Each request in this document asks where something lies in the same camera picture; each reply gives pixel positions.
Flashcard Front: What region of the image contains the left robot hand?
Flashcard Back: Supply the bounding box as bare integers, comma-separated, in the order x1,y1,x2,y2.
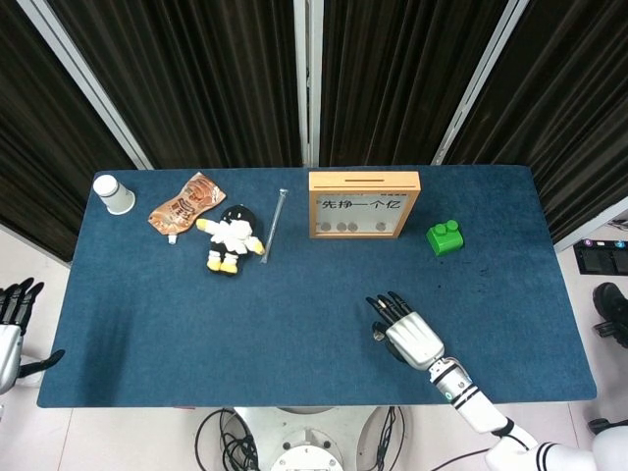
0,278,66,394

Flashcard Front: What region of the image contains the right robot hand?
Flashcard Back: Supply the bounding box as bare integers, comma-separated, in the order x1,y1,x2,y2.
365,290,445,368

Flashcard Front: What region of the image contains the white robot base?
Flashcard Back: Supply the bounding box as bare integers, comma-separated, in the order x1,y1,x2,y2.
234,405,393,471

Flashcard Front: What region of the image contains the green toy block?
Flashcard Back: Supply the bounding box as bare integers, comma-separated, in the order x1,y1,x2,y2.
425,221,466,257

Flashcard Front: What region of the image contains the blue table mat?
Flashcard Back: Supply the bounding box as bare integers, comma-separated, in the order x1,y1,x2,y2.
36,165,598,408

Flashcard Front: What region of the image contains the white paper cup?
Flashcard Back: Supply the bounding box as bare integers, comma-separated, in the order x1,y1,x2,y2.
92,172,136,216

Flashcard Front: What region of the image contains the black shoe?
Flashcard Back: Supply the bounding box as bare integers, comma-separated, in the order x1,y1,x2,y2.
592,282,628,349

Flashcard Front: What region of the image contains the black box with stickers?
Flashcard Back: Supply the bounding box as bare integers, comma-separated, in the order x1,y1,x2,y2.
573,238,628,276

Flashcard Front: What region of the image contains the black white plush toy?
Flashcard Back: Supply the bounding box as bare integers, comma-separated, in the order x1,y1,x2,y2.
195,203,267,276

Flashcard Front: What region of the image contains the orange snack pouch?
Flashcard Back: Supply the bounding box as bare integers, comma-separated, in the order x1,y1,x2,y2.
147,171,228,245

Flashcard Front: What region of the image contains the dark pleated curtain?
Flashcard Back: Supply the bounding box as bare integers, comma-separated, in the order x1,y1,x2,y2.
318,0,511,168
46,0,303,171
441,0,628,244
0,0,136,264

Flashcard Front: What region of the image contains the black cable bundle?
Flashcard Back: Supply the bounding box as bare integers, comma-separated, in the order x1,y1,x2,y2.
372,405,408,471
194,406,261,471

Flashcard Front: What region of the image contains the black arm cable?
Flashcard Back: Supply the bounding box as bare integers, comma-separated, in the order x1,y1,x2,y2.
431,446,492,471

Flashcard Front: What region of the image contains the wooden coin box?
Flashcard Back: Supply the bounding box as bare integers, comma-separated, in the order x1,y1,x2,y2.
308,170,422,240

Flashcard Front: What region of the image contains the grey metal frame post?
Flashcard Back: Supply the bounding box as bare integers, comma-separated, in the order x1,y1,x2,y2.
292,0,325,167
553,195,628,254
17,0,154,171
431,0,531,167

